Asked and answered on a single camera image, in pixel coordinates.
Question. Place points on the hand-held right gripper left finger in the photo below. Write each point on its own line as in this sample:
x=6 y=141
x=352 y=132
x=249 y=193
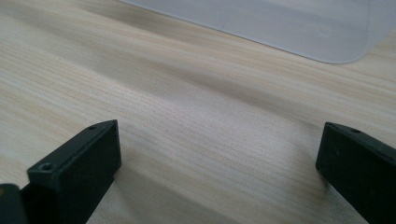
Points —
x=77 y=168

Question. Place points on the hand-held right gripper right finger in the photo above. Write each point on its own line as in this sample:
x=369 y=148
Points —
x=361 y=168

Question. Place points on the white translucent mat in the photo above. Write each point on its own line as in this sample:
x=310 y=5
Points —
x=280 y=21

